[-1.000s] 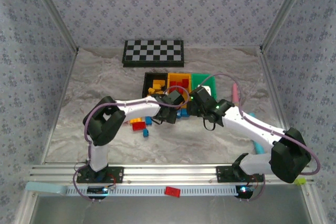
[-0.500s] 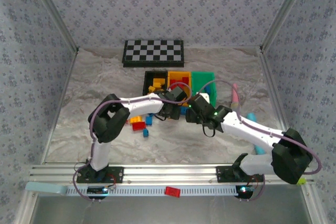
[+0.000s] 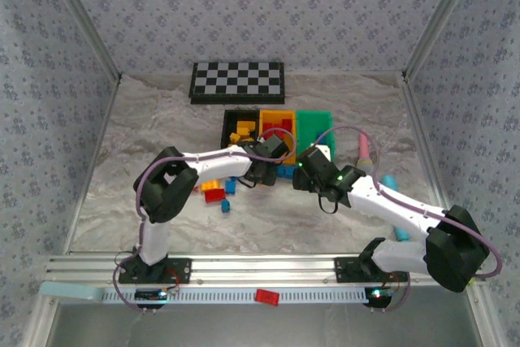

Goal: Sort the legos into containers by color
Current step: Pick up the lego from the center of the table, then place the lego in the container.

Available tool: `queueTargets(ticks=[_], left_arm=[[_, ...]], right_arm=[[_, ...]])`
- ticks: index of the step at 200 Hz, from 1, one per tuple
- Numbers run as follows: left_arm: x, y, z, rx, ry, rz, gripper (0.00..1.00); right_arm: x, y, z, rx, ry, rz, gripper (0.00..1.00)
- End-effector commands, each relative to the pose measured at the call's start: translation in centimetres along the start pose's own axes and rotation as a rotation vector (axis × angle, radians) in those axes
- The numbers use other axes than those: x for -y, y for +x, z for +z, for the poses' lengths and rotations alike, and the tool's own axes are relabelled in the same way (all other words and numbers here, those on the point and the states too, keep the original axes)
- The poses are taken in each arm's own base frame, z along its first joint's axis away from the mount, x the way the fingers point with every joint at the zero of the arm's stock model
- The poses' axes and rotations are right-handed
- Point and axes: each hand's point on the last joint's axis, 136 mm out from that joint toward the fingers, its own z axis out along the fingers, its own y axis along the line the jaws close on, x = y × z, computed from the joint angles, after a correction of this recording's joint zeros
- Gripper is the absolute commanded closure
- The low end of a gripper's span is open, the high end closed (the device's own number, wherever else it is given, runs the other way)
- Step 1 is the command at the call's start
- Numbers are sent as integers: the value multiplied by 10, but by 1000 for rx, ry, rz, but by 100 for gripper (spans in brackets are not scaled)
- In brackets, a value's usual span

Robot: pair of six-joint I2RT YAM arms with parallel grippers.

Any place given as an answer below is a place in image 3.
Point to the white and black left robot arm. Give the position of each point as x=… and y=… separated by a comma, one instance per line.
x=219, y=160

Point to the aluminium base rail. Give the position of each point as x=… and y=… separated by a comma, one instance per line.
x=260, y=267

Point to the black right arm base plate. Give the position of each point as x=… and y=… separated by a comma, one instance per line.
x=345, y=270

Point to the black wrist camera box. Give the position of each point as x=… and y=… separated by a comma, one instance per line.
x=313, y=160
x=276, y=143

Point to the green plastic bin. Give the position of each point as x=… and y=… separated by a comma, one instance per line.
x=313, y=123

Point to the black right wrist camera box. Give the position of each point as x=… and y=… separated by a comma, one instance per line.
x=313, y=160

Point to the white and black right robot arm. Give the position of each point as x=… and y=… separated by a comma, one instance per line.
x=390, y=205

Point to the long yellow lego brick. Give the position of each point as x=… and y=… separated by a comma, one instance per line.
x=210, y=185

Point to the yellow plastic bin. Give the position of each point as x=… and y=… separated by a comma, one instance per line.
x=276, y=114

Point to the small circuit board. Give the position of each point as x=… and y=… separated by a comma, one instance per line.
x=380, y=294
x=150, y=294

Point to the aluminium frame post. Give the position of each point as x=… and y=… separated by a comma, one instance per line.
x=438, y=18
x=85, y=22

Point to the light blue plastic plate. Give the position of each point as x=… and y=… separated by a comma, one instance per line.
x=69, y=292

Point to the blue lego brick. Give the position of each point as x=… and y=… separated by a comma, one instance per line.
x=231, y=186
x=286, y=172
x=226, y=206

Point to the black plastic bin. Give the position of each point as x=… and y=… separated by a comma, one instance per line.
x=227, y=119

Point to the aluminium side rail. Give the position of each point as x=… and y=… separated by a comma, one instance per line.
x=426, y=152
x=91, y=160

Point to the light blue plastic tube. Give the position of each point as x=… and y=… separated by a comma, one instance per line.
x=390, y=182

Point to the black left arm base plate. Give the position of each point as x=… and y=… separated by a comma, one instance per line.
x=178, y=270

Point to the long red lego brick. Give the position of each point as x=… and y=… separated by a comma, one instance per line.
x=287, y=125
x=267, y=296
x=214, y=195

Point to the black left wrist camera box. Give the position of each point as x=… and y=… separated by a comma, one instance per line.
x=276, y=143

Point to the black and white chessboard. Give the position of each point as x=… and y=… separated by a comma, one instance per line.
x=237, y=79

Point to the pink toy microphone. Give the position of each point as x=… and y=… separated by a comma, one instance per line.
x=365, y=156

